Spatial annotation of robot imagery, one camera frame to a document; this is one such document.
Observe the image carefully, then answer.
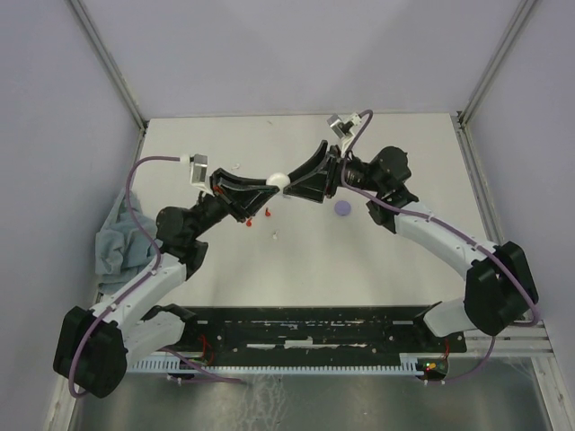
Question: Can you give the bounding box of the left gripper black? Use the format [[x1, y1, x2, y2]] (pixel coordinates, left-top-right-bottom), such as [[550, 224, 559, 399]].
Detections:
[[189, 167, 279, 240]]

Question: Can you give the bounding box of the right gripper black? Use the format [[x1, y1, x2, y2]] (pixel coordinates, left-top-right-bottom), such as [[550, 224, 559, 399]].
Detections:
[[283, 139, 384, 204]]

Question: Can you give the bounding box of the white earbud charging case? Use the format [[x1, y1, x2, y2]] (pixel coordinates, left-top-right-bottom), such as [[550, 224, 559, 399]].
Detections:
[[266, 172, 291, 190]]

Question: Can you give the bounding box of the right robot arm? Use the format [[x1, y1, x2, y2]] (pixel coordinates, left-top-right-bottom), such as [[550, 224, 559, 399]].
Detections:
[[282, 142, 539, 351]]

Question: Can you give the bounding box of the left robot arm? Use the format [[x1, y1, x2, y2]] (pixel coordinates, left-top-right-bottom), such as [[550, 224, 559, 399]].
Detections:
[[53, 169, 291, 399]]

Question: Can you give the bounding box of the purple round case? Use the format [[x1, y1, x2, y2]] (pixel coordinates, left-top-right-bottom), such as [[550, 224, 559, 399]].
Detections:
[[333, 200, 352, 216]]

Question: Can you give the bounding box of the blue cloth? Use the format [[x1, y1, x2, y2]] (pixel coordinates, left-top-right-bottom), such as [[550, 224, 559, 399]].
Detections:
[[94, 189, 155, 295]]

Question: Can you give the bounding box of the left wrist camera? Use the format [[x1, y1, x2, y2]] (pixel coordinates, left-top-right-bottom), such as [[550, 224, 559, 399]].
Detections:
[[180, 154, 212, 194]]

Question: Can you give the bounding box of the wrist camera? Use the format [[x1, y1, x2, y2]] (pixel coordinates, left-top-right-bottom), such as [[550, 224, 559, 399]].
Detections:
[[327, 112, 361, 154], [180, 154, 212, 194]]

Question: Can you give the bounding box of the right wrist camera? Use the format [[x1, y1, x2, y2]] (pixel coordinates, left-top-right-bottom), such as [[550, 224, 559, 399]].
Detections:
[[327, 112, 361, 154]]

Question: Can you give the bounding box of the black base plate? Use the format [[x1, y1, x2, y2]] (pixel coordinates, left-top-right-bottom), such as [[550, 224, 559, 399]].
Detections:
[[171, 305, 467, 366]]

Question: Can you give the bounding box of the left aluminium frame post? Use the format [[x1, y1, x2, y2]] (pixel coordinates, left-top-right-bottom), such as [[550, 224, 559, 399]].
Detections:
[[66, 0, 149, 131]]

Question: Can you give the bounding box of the aluminium frame post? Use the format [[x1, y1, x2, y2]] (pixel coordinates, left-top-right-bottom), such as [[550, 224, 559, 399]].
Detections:
[[456, 0, 540, 129], [66, 0, 149, 131]]

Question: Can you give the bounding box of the light blue cable duct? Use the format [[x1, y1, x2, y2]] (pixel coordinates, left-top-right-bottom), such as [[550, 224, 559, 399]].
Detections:
[[128, 353, 423, 377]]

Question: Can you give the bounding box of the right aluminium frame post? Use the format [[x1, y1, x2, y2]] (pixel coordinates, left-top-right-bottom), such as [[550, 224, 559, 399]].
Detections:
[[456, 0, 540, 129]]

